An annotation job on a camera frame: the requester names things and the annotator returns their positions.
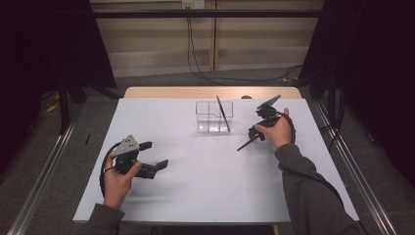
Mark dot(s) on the wooden table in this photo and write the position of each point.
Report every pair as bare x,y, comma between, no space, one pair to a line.
163,92

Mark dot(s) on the white table cover sheet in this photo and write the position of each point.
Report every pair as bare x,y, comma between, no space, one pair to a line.
208,189

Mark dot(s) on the black horizontal frame bar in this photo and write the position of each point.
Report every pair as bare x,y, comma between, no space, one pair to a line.
208,13

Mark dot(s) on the black pen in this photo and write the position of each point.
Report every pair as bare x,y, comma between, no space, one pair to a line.
223,113

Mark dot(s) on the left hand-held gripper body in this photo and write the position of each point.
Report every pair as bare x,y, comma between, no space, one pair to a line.
127,161

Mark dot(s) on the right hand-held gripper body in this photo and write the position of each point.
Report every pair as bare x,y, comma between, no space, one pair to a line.
269,112

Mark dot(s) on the aluminium floor rail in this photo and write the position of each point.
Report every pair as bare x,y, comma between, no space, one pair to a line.
368,196
42,182

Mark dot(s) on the person's right hand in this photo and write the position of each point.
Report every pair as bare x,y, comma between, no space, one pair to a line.
279,133

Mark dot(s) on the white wall socket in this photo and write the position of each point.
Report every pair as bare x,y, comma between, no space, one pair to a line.
193,4

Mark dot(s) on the black pencil with orange tip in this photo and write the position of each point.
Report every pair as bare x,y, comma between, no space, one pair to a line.
246,145

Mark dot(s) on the person's left hand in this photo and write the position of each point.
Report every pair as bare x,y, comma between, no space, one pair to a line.
117,187

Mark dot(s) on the clear acrylic pen holder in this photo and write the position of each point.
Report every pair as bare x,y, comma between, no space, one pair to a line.
208,125

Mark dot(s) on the black curtain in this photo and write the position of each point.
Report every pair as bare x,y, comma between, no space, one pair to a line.
39,49
375,65

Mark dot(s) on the black metal stand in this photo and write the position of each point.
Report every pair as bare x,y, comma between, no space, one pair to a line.
63,107

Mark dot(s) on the wooden wall post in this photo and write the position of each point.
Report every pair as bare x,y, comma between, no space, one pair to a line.
214,36

